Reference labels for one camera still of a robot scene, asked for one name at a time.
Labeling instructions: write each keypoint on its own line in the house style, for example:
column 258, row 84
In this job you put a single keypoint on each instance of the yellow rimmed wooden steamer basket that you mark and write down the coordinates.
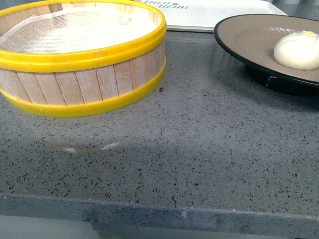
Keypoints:
column 85, row 83

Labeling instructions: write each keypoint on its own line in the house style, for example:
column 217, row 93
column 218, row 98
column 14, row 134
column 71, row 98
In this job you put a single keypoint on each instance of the cream bear print tray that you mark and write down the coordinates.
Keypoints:
column 203, row 15

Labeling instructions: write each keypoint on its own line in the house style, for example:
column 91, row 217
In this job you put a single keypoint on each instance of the white steamed bun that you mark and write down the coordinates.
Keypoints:
column 298, row 50

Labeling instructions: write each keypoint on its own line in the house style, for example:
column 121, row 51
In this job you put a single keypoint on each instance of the white mesh steamer cloth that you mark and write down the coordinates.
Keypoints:
column 75, row 30

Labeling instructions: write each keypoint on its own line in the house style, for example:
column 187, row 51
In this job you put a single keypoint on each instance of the beige plate with black rim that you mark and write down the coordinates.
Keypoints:
column 251, row 38

